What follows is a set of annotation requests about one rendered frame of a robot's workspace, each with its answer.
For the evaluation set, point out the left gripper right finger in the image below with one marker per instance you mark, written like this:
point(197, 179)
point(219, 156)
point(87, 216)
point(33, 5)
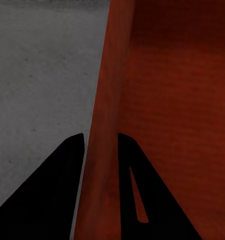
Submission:
point(167, 220)

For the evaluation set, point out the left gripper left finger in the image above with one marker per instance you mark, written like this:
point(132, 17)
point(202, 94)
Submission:
point(42, 208)

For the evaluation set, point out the storage box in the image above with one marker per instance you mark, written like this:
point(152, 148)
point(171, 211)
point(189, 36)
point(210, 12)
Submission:
point(162, 82)

